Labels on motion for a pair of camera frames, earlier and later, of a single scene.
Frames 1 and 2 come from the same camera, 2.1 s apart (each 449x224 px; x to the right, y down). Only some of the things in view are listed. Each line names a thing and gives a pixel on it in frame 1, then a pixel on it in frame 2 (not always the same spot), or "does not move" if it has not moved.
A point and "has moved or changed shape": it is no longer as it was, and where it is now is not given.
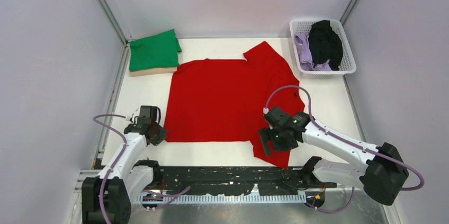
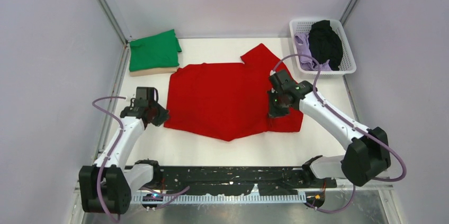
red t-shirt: [225, 100] has moved or changed shape
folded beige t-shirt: [150, 71] does not move
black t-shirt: [325, 44] does not move
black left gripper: [161, 136] to [163, 117]
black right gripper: [267, 134] to [273, 112]
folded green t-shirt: [154, 51] does not move
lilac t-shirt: [302, 41] does not move
